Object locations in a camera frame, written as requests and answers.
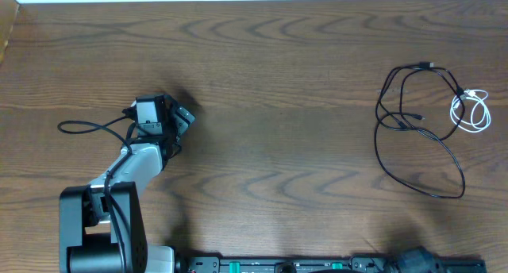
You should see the black USB cable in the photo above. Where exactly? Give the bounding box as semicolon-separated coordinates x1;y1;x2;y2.
373;61;467;200
376;64;468;142

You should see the white USB cable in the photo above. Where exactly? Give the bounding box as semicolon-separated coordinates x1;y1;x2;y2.
449;88;492;134

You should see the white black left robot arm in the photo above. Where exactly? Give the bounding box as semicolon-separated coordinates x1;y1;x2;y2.
59;94;194;273

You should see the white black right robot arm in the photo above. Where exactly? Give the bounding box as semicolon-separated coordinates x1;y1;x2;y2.
391;247;443;273

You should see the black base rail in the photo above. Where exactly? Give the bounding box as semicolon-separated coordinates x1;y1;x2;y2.
173;255;487;273

